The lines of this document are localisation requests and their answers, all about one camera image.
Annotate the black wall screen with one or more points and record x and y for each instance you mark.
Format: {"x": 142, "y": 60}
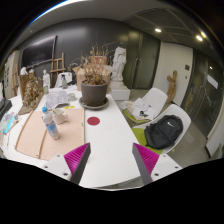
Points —
{"x": 38, "y": 51}

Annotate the white cabinet with pictures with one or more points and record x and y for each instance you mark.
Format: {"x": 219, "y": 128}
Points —
{"x": 11, "y": 71}

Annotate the black backpack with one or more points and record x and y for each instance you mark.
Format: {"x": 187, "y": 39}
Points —
{"x": 163, "y": 131}

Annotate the yellow paper tag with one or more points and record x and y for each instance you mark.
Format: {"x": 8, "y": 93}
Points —
{"x": 69, "y": 107}

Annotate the small white tape roll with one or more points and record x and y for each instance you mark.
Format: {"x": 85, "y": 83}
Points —
{"x": 72, "y": 96}

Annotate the wooden human figure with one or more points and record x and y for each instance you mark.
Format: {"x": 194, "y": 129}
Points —
{"x": 172, "y": 85}

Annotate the colourful stack of books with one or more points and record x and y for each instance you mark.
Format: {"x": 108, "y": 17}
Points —
{"x": 8, "y": 121}

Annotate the beige mat with wooden slats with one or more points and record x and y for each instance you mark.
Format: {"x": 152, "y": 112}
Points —
{"x": 33, "y": 136}

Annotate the flat round red coaster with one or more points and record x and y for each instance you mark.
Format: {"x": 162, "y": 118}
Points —
{"x": 93, "y": 120}

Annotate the dried plant in grey pot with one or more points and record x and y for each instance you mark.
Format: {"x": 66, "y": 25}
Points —
{"x": 94, "y": 94}

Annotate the wooden easel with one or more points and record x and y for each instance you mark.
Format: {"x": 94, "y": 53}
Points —
{"x": 57, "y": 70}

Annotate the black box device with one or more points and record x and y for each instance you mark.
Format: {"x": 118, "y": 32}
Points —
{"x": 4, "y": 108}

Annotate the papers on chair seat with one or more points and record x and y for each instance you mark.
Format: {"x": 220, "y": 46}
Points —
{"x": 141, "y": 108}

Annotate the green seat cushion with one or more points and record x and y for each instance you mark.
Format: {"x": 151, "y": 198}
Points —
{"x": 130, "y": 118}
{"x": 139, "y": 135}

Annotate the cardboard box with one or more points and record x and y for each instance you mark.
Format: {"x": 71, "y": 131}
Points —
{"x": 80, "y": 78}

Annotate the white plastic chair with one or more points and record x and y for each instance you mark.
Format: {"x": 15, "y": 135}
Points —
{"x": 155, "y": 97}
{"x": 68, "y": 77}
{"x": 168, "y": 110}

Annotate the long ceiling light panel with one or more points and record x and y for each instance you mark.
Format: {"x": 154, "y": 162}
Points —
{"x": 56, "y": 8}

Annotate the ceiling spot lights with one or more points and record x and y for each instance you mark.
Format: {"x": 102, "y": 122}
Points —
{"x": 157, "y": 30}

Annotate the small white plaster statue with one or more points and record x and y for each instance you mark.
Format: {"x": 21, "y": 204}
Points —
{"x": 46, "y": 79}

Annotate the white statue pedestal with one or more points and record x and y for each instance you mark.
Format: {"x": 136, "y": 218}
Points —
{"x": 120, "y": 91}

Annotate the small green label bottle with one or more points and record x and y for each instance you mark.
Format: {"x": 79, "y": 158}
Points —
{"x": 46, "y": 90}

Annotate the dark-topped spray bottle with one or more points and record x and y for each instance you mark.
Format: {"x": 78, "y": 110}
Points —
{"x": 64, "y": 82}

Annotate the printed paper sheet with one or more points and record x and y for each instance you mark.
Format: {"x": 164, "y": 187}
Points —
{"x": 56, "y": 98}

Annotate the blue-capped plastic drink bottle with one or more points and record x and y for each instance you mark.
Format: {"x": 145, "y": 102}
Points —
{"x": 50, "y": 126}

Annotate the dark double door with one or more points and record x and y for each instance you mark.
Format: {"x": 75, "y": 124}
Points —
{"x": 145, "y": 61}

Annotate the red box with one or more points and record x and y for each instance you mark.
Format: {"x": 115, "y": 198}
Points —
{"x": 99, "y": 60}

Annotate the tall white plaster statue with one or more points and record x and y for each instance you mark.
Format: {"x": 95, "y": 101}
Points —
{"x": 119, "y": 63}

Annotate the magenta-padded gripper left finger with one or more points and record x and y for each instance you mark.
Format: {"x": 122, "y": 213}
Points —
{"x": 77, "y": 156}

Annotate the white plaster bust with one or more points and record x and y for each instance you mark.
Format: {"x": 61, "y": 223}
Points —
{"x": 23, "y": 71}

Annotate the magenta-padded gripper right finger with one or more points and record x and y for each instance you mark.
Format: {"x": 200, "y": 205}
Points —
{"x": 146, "y": 157}

